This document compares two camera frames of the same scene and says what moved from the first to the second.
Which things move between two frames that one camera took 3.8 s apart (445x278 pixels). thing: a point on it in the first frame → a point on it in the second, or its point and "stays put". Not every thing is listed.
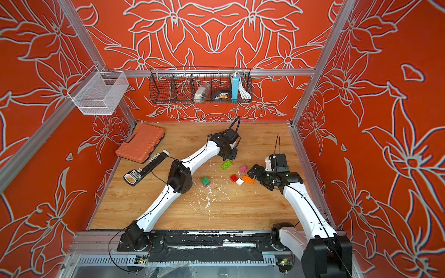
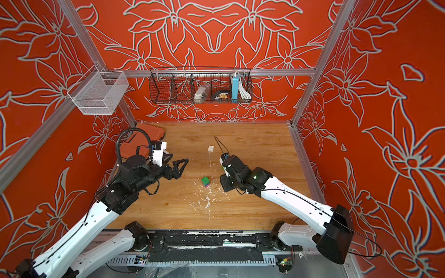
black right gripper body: (269, 179) → (229, 183)
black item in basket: (221, 94) stays put
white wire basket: (99, 92) stays put
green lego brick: (205, 180) stays put
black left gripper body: (231, 154) → (164, 171)
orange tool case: (141, 142) stays put
